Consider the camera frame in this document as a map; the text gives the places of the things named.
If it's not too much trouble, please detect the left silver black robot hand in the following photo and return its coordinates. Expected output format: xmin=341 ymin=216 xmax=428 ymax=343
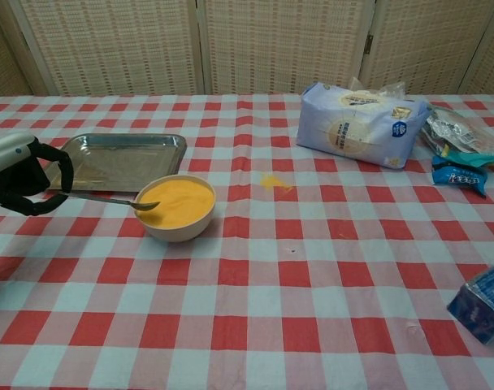
xmin=0 ymin=132 xmax=76 ymax=217

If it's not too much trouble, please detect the metal spoon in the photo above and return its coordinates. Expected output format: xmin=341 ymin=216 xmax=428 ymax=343
xmin=45 ymin=188 xmax=162 ymax=212

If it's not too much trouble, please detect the rectangular stainless steel tray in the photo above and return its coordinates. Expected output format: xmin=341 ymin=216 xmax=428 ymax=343
xmin=41 ymin=132 xmax=188 ymax=193

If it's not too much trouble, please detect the bowl of yellow powder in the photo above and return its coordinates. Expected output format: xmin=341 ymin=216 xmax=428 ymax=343
xmin=132 ymin=173 xmax=218 ymax=244

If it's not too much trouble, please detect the yellow powder spill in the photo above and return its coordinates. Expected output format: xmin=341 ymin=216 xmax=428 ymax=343
xmin=258 ymin=171 xmax=296 ymax=193

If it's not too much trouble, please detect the red white checkered tablecloth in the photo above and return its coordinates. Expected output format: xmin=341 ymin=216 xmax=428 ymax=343
xmin=0 ymin=93 xmax=494 ymax=390

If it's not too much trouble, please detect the beige woven folding screen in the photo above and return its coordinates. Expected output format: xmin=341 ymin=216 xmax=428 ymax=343
xmin=0 ymin=0 xmax=494 ymax=98

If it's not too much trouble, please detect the light purple food bag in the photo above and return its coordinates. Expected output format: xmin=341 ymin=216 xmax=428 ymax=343
xmin=295 ymin=81 xmax=431 ymax=170

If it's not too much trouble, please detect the clear beige bread packet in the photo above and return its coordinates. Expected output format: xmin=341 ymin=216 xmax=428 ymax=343
xmin=348 ymin=76 xmax=406 ymax=101

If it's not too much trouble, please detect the teal clear snack bag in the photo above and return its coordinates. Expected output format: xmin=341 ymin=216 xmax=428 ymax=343
xmin=419 ymin=103 xmax=494 ymax=168

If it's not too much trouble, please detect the small blue snack packet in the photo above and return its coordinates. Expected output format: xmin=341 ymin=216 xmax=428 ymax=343
xmin=431 ymin=155 xmax=489 ymax=199

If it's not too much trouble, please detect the long blue biscuit package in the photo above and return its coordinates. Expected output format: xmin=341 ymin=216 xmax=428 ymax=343
xmin=446 ymin=256 xmax=494 ymax=345

